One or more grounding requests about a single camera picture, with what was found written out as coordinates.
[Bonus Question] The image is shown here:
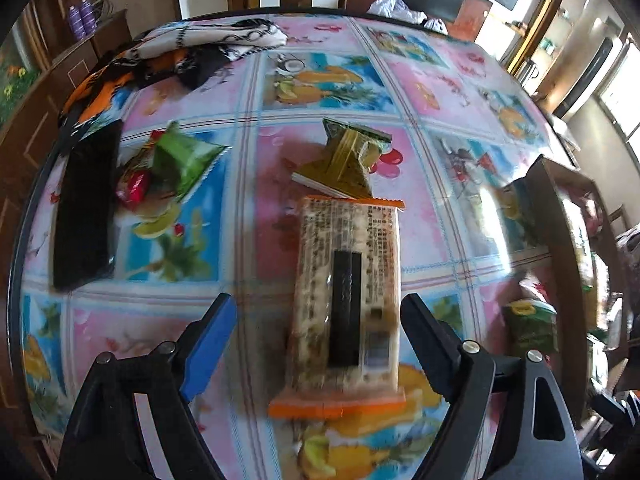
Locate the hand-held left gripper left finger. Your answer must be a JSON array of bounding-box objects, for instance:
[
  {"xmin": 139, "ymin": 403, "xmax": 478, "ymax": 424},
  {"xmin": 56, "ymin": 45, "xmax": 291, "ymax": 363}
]
[{"xmin": 55, "ymin": 292, "xmax": 238, "ymax": 480}]

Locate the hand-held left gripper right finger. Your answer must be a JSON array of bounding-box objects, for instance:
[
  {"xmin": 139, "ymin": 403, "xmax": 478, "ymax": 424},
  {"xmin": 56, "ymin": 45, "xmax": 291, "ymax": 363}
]
[{"xmin": 400, "ymin": 293, "xmax": 586, "ymax": 480}]

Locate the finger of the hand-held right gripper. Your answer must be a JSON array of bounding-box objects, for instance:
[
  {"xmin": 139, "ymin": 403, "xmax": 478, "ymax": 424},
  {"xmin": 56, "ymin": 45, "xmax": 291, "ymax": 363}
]
[{"xmin": 590, "ymin": 392, "xmax": 640, "ymax": 441}]

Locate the yellow green pea packet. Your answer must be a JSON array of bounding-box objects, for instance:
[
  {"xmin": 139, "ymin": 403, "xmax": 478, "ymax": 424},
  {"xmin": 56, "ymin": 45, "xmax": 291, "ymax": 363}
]
[{"xmin": 502, "ymin": 299, "xmax": 560, "ymax": 356}]

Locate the orange edged cracker pack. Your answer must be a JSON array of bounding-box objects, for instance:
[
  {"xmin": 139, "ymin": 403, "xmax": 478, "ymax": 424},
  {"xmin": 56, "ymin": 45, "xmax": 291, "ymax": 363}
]
[{"xmin": 267, "ymin": 195, "xmax": 408, "ymax": 421}]

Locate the cardboard box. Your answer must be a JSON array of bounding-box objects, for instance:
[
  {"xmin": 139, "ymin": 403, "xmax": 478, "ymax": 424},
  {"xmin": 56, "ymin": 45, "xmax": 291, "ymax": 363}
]
[{"xmin": 500, "ymin": 155, "xmax": 626, "ymax": 431}]

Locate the olive yellow small packet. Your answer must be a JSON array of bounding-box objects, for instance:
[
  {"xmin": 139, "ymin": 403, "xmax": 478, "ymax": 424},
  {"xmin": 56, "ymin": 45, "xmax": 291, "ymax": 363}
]
[{"xmin": 291, "ymin": 117, "xmax": 393, "ymax": 201}]

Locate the dark cloth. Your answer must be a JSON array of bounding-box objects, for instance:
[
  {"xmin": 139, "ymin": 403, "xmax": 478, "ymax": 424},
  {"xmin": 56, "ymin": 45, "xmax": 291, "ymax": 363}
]
[{"xmin": 615, "ymin": 225, "xmax": 640, "ymax": 281}]

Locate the red wrapped candy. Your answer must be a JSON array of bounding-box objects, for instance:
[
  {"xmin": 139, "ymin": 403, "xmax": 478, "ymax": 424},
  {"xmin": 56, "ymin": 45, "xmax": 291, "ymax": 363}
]
[{"xmin": 116, "ymin": 169, "xmax": 153, "ymax": 208}]

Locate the small bright green packet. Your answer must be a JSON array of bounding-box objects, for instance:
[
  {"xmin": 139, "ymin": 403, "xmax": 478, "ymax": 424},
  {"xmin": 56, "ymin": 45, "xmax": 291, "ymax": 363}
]
[{"xmin": 150, "ymin": 121, "xmax": 231, "ymax": 203}]

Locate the round wooden table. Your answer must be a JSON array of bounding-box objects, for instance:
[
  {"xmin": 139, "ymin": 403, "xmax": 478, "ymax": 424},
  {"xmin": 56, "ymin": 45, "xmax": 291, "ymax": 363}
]
[{"xmin": 0, "ymin": 7, "xmax": 631, "ymax": 480}]

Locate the black white printed cloth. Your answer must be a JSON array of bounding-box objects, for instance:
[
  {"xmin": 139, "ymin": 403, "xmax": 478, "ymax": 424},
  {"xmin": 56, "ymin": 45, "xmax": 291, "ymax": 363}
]
[{"xmin": 59, "ymin": 17, "xmax": 290, "ymax": 133}]

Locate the wooden side cabinet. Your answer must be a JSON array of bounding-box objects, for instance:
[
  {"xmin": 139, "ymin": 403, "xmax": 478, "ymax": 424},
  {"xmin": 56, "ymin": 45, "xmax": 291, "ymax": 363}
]
[{"xmin": 30, "ymin": 7, "xmax": 133, "ymax": 91}]

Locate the flower painted glass panel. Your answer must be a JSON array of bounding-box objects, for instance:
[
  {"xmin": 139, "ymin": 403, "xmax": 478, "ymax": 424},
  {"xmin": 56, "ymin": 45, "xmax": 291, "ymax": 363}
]
[{"xmin": 0, "ymin": 35, "xmax": 41, "ymax": 126}]

